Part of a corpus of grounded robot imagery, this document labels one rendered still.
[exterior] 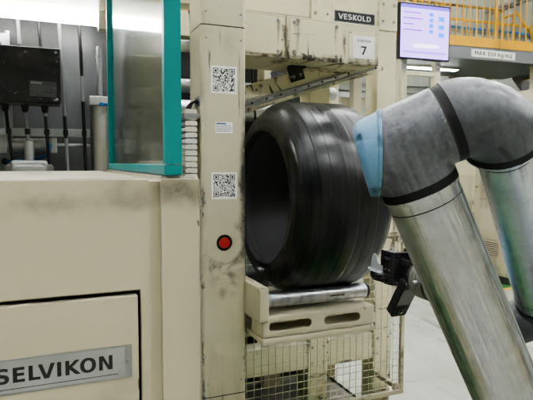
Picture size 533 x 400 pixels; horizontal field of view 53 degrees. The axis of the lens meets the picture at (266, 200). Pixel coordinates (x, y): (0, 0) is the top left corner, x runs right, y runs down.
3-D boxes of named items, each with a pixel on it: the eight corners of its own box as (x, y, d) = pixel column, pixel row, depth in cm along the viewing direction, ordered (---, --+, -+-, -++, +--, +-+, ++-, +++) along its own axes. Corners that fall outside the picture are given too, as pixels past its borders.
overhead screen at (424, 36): (398, 58, 527) (400, 1, 523) (396, 59, 532) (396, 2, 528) (449, 61, 546) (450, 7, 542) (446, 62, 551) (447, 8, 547)
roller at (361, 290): (256, 305, 150) (262, 311, 146) (257, 290, 150) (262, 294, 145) (362, 294, 163) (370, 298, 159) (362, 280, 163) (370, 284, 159)
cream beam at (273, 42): (222, 53, 171) (222, 6, 170) (201, 66, 194) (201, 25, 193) (380, 67, 194) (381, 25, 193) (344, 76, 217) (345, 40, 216)
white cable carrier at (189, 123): (185, 283, 146) (185, 109, 143) (182, 279, 151) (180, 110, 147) (201, 282, 148) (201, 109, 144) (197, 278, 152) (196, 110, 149)
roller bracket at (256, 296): (259, 325, 142) (259, 289, 141) (215, 291, 178) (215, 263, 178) (270, 323, 143) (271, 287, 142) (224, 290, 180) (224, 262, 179)
